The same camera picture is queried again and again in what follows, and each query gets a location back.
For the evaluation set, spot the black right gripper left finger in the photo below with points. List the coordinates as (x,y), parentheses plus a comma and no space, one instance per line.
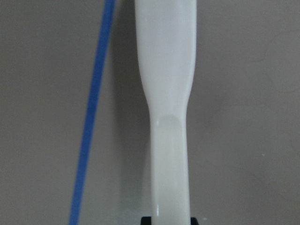
(145,221)

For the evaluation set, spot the beige hand brush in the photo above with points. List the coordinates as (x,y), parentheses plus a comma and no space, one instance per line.
(166,46)

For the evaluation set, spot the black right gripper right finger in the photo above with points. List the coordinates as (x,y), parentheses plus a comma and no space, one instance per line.
(194,221)

